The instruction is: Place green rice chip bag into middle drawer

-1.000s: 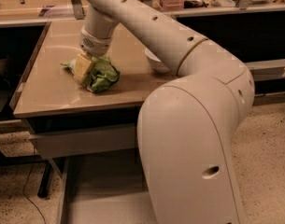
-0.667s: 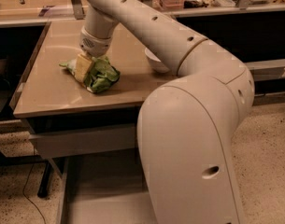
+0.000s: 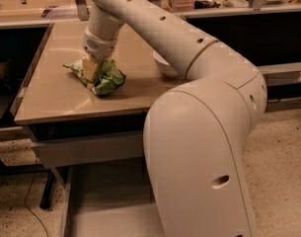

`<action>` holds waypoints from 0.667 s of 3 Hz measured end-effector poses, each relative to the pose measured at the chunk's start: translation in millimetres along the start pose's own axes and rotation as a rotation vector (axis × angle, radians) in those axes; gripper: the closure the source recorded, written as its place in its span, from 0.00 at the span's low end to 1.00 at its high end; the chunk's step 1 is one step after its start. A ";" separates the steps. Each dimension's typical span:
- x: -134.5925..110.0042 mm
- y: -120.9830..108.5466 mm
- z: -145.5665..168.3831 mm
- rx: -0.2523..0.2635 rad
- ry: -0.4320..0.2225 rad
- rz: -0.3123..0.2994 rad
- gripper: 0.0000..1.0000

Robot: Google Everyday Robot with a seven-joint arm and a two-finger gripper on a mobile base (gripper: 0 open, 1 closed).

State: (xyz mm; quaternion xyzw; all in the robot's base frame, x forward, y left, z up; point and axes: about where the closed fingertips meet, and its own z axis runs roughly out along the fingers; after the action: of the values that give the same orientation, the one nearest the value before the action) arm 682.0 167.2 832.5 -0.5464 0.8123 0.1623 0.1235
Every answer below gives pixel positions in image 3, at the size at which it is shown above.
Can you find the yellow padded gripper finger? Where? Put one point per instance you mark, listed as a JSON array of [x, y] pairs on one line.
[[91, 67]]

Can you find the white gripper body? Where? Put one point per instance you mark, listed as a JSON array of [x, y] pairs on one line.
[[99, 47]]

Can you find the green rice chip bag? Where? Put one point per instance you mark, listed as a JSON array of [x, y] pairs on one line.
[[107, 80]]

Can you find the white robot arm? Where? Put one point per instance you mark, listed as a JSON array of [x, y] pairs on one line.
[[194, 133]]

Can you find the grey drawer cabinet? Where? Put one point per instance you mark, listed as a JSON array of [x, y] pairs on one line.
[[55, 105]]

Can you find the grey top drawer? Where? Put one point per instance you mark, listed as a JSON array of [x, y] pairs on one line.
[[89, 149]]

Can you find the open grey middle drawer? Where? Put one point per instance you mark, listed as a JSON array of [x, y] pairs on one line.
[[110, 199]]

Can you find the white bowl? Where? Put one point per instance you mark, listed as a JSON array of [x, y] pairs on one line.
[[164, 67]]

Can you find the black table leg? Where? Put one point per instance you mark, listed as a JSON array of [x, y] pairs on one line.
[[45, 199]]

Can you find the grey side shelf beam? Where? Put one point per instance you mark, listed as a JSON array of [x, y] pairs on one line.
[[281, 74]]

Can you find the grey metal post left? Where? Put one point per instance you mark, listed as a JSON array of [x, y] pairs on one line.
[[82, 10]]

